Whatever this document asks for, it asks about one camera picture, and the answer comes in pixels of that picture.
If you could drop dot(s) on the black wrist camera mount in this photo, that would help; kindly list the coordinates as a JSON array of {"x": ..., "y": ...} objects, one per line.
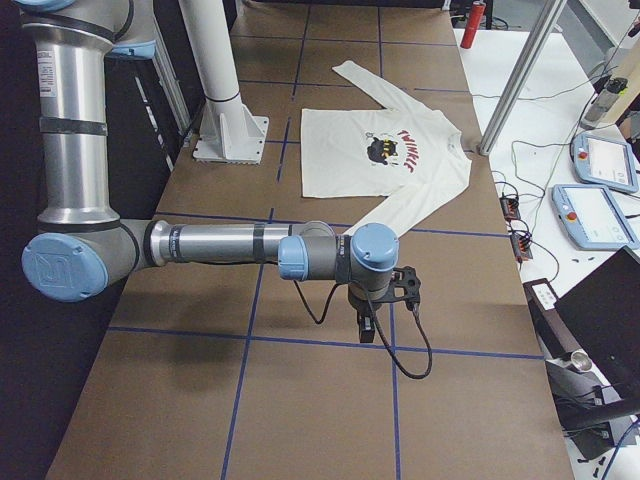
[{"x": 404, "y": 286}]

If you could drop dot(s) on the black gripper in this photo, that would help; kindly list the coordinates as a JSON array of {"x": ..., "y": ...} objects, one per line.
[{"x": 361, "y": 311}]

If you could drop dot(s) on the aluminium frame post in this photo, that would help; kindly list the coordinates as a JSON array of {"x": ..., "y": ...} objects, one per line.
[{"x": 531, "y": 50}]

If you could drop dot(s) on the black monitor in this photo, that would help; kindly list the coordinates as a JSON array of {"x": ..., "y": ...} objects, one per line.
[{"x": 602, "y": 313}]

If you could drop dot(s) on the black box with white label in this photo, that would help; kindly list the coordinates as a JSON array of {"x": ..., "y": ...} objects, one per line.
[{"x": 555, "y": 335}]

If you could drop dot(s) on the far small orange electronics box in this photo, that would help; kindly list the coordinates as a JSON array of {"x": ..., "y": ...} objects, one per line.
[{"x": 510, "y": 207}]

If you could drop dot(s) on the silver metal cup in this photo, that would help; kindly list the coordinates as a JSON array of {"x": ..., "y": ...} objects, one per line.
[{"x": 580, "y": 362}]

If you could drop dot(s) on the red cylinder bottle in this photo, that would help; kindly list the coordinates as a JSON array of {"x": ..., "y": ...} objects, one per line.
[{"x": 474, "y": 19}]

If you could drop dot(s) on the grey teach pendant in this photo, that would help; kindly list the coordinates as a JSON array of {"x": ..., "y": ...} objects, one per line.
[
  {"x": 608, "y": 162},
  {"x": 592, "y": 218}
]

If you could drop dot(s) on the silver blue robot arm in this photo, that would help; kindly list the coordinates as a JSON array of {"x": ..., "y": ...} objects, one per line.
[{"x": 83, "y": 245}]

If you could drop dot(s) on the near grey teach pendant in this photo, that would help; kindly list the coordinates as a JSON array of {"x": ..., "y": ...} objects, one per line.
[{"x": 592, "y": 218}]

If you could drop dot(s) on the cream long sleeve cat shirt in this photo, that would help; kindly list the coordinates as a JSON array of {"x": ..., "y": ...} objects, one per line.
[{"x": 404, "y": 152}]

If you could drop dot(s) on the far grey teach pendant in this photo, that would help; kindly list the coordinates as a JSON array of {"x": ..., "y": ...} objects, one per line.
[{"x": 608, "y": 162}]

